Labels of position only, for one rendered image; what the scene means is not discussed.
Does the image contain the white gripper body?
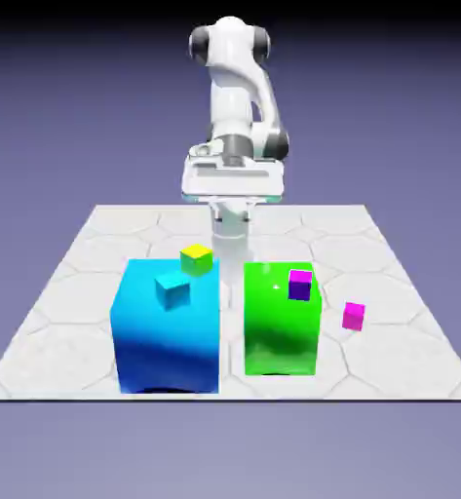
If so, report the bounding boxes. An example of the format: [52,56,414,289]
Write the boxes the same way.
[180,154,286,205]

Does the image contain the small yellow cube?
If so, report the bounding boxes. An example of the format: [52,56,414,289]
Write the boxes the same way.
[179,244,214,278]

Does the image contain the small purple cube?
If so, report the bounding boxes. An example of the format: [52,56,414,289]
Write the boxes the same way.
[287,269,314,302]

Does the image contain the small cyan cube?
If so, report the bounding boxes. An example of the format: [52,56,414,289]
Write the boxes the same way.
[154,271,192,312]

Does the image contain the small magenta cube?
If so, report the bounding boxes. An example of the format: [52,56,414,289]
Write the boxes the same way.
[341,301,366,332]

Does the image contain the large green box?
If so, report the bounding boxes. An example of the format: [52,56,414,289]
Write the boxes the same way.
[243,261,324,378]

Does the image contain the large blue box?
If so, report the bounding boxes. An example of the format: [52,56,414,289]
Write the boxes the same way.
[109,257,221,395]

